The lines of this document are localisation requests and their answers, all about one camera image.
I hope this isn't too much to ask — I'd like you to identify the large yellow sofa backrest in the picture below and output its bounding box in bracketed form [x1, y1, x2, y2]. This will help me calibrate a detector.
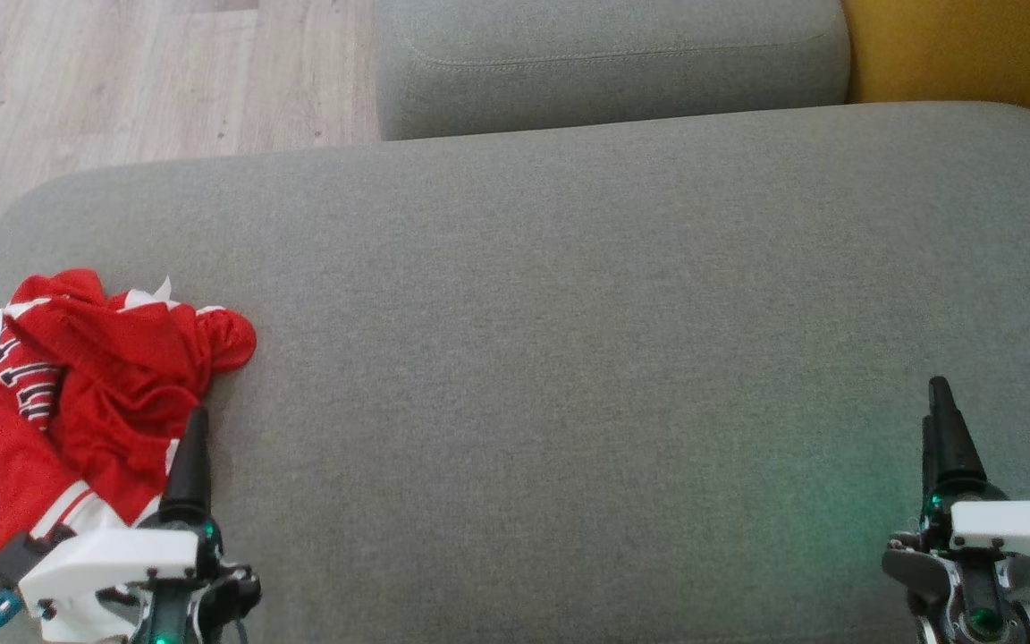
[841, 0, 1030, 144]

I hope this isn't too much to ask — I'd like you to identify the red basketball shorts white trim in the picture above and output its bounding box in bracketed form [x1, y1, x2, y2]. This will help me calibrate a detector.
[4, 268, 258, 529]

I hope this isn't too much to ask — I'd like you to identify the medium grey sofa seat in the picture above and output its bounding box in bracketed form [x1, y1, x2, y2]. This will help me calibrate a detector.
[375, 0, 852, 142]

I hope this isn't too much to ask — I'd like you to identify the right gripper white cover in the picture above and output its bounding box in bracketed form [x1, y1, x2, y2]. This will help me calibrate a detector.
[882, 376, 1030, 644]

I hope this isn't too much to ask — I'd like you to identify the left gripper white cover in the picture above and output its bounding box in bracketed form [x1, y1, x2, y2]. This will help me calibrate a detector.
[19, 407, 262, 644]

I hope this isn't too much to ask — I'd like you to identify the large grey sofa seat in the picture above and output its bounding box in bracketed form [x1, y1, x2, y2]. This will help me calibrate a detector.
[0, 101, 1030, 644]

